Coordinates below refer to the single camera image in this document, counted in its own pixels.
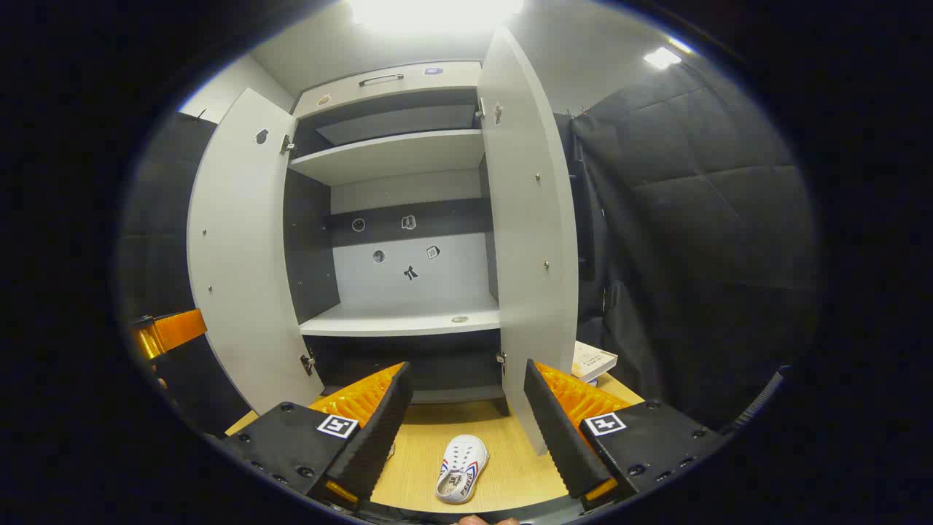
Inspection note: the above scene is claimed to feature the white striped shoe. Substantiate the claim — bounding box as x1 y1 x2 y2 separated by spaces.
435 435 489 505

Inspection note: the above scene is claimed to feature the white book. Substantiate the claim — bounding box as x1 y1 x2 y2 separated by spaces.
571 341 619 384

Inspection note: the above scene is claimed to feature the grey ribbed cable hose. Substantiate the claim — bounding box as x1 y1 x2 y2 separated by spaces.
722 365 793 435

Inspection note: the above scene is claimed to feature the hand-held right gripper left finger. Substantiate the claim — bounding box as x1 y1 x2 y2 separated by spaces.
222 362 414 509

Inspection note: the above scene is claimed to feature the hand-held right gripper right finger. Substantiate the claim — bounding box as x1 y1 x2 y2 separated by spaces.
523 359 730 511

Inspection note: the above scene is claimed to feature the grey white shoe cabinet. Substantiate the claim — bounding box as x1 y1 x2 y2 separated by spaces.
281 61 511 416

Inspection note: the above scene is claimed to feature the black backdrop cloth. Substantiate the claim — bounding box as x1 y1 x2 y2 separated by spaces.
117 55 824 438

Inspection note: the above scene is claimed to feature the beige cabinet drawer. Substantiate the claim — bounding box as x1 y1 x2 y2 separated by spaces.
294 61 483 120

